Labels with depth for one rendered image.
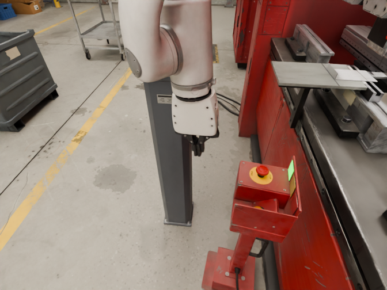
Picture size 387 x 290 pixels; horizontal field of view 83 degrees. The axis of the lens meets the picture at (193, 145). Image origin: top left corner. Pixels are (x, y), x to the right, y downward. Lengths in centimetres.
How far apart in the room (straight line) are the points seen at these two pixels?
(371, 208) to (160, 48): 57
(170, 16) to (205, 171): 147
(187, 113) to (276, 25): 131
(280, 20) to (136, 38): 142
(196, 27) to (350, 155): 57
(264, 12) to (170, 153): 110
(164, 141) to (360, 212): 69
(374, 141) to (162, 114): 67
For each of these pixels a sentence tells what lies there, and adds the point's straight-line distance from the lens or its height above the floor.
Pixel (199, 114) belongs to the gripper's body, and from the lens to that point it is 46.
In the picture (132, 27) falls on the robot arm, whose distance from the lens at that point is 34.
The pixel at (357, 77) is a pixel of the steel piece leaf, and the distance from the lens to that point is 93.
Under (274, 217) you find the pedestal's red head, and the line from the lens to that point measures 65.
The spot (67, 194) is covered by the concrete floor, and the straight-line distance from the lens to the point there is 186.
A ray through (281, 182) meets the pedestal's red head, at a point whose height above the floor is 78.
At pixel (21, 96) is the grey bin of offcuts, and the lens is 273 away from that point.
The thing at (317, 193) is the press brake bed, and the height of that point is 76.
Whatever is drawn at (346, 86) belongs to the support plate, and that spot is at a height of 100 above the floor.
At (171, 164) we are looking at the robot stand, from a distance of 104.
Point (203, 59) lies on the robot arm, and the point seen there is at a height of 118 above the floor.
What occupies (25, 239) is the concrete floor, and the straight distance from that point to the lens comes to 178.
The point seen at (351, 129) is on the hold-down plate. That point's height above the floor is 90.
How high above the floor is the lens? 132
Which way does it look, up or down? 42 degrees down
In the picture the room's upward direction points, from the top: straight up
